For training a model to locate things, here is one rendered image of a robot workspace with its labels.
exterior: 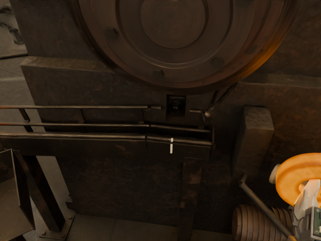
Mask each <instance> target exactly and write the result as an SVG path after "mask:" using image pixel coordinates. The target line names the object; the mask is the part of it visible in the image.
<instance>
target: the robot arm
mask: <svg viewBox="0 0 321 241"><path fill-rule="evenodd" d="M320 187H321V180H319V179H312V180H309V181H308V183H307V184H306V186H305V187H304V189H303V191H302V192H301V194H300V195H299V197H298V198H297V200H296V202H295V203H294V205H293V208H292V224H291V225H292V226H293V227H295V232H296V235H295V236H290V235H289V236H288V240H287V241H321V206H320V207H318V201H317V199H316V196H317V193H318V192H319V189H320Z"/></svg>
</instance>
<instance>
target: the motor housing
mask: <svg viewBox="0 0 321 241"><path fill-rule="evenodd" d="M268 208H269V209H270V210H271V211H272V212H273V213H274V214H275V215H276V216H277V217H278V218H279V220H280V221H281V222H282V223H283V224H284V225H285V226H286V227H288V226H289V227H291V229H292V231H293V233H294V235H296V232H295V227H293V226H292V225H291V224H292V209H287V208H277V207H268ZM232 235H233V239H232V241H287V240H288V239H287V238H286V237H285V235H284V234H283V233H282V232H281V231H280V230H279V229H278V228H277V227H276V225H275V224H274V223H273V222H272V221H271V220H270V219H269V218H268V216H267V215H266V214H265V213H264V212H263V211H262V210H261V209H260V208H259V207H258V206H257V205H252V204H248V205H247V204H245V203H244V204H238V206H237V208H234V211H233V218H232Z"/></svg>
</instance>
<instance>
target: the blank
mask: <svg viewBox="0 0 321 241"><path fill-rule="evenodd" d="M312 179H319V180H321V153H304V154H299V155H296V156H294V157H291V158H289V159H288V160H286V161H284V162H283V163H282V164H281V165H280V166H279V168H278V169H277V172H276V190H277V192H278V194H279V196H280V197H281V198H282V199H283V200H284V201H285V202H287V203H288V204H290V205H292V206H293V205H294V203H295V202H296V200H297V198H298V197H299V195H300V194H301V192H302V191H303V189H304V187H305V186H304V185H303V184H301V183H303V182H304V181H307V180H312ZM320 193H321V188H320V189H319V192H318V193H317V196H316V199H317V201H318V207H320V206H321V196H320Z"/></svg>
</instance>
